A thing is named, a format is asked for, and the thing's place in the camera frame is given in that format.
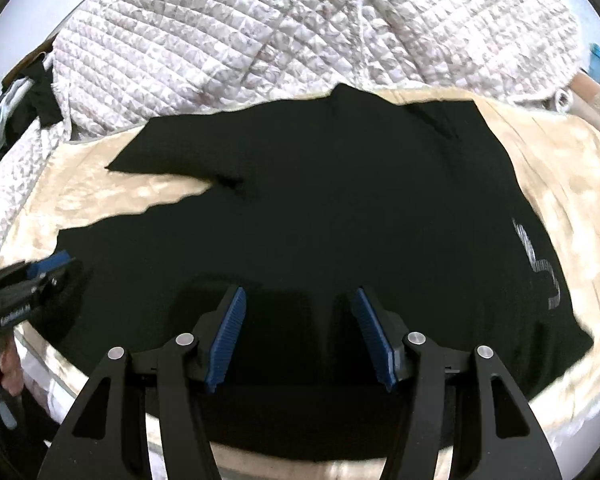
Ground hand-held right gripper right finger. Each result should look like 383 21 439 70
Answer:
347 287 563 480

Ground person's left hand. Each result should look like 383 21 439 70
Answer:
0 337 27 411

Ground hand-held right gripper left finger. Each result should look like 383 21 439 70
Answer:
36 285 248 480

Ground cardboard box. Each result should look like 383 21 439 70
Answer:
570 72 600 132

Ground beige satin bedsheet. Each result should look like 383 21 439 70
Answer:
0 85 600 480

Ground black pants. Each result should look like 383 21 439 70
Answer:
45 82 595 463

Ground white quilted comforter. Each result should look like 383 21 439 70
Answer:
0 0 586 276

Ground light blue cloth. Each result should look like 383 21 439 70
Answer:
0 79 32 150

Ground dark cloth pile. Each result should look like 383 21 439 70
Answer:
0 55 65 157

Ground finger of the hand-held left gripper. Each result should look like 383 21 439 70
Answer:
39 259 87 297
26 252 76 281

